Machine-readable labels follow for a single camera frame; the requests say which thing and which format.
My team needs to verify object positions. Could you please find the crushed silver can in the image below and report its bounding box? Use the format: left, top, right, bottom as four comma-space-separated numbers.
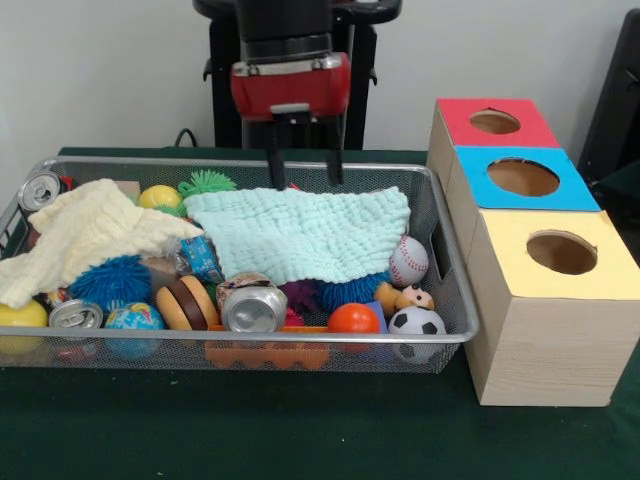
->
217, 272, 290, 334

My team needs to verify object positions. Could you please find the dark blue spiky ball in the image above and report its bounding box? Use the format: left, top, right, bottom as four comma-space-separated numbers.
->
68, 255, 154, 311

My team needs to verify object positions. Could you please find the shallow metal mesh bin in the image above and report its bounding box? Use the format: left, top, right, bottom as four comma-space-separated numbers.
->
0, 155, 481, 375

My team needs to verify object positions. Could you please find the dark green tablecloth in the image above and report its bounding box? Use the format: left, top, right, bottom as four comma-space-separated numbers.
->
589, 162, 640, 236
0, 145, 640, 480

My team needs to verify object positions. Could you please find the blue fuzzy toy with eyes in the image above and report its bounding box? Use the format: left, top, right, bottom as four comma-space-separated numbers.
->
314, 272, 392, 314

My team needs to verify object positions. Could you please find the orange ball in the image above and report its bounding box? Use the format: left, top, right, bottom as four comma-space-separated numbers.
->
327, 302, 382, 351

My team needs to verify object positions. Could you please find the white baseball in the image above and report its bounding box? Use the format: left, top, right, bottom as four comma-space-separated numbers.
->
388, 235, 431, 287

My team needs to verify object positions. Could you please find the cream muslin cloth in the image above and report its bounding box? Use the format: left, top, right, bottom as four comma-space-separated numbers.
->
0, 178, 204, 310

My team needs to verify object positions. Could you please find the globe print ball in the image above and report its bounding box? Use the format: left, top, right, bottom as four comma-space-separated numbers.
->
103, 302, 166, 360

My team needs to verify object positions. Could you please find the black and white soccer ball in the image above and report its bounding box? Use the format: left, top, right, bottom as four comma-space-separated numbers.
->
387, 305, 448, 364

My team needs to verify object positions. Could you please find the toy hamburger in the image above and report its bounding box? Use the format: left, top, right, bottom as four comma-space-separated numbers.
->
154, 274, 220, 331

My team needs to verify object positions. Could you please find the light blue muslin cloth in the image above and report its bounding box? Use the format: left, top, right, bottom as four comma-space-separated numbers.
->
183, 185, 412, 285

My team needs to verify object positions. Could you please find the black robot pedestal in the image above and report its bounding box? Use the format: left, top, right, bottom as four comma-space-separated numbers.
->
192, 0, 404, 150

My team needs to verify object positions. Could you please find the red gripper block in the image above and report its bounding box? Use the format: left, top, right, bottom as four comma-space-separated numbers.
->
229, 52, 351, 191

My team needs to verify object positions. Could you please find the wooden box with three holes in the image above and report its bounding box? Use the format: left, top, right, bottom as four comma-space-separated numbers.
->
426, 97, 640, 407

